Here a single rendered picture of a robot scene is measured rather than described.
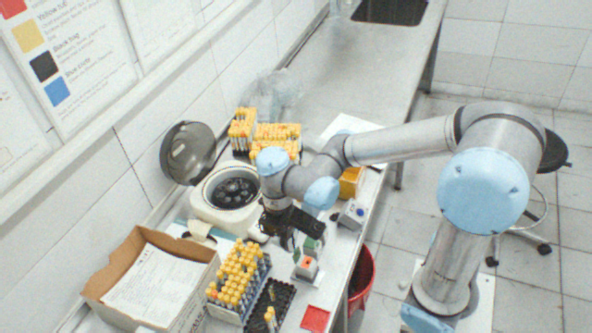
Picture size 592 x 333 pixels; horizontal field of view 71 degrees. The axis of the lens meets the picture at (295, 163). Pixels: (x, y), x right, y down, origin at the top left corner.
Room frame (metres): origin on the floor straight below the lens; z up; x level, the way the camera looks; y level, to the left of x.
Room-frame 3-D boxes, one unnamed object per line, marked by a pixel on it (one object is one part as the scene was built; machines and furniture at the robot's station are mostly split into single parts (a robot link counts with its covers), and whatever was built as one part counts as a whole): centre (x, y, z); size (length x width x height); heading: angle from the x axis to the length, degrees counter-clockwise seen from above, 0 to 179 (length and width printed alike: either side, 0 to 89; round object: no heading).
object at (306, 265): (0.66, 0.00, 0.92); 0.05 x 0.04 x 0.06; 61
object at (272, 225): (0.69, 0.06, 1.13); 0.09 x 0.08 x 0.12; 61
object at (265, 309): (0.56, 0.11, 0.93); 0.17 x 0.09 x 0.11; 154
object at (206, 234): (0.79, 0.32, 0.92); 0.24 x 0.12 x 0.10; 63
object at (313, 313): (0.52, -0.01, 0.88); 0.07 x 0.07 x 0.01; 63
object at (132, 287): (0.64, 0.42, 0.95); 0.29 x 0.25 x 0.15; 63
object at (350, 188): (1.01, -0.16, 0.93); 0.13 x 0.13 x 0.10; 62
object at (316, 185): (0.64, -0.04, 1.29); 0.11 x 0.11 x 0.08; 52
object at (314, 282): (0.66, 0.00, 0.89); 0.09 x 0.05 x 0.04; 61
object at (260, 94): (1.47, 0.13, 0.97); 0.26 x 0.17 x 0.19; 168
